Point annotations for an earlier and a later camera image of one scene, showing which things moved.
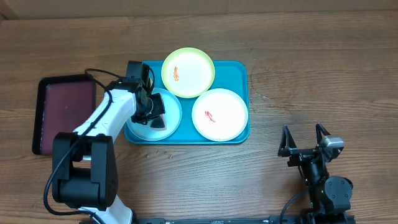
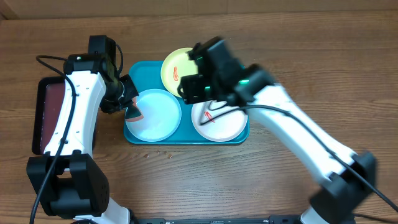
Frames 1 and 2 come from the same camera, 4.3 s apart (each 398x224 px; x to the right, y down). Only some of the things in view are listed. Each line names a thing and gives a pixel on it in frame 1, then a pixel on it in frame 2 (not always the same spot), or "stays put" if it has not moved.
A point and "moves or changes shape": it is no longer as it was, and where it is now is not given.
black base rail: (247, 221) stays put
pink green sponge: (158, 124) moves or changes shape
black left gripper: (158, 109) to (131, 91)
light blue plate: (172, 117) stays put
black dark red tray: (63, 102) stays put
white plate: (219, 114) stays put
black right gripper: (288, 148) to (197, 93)
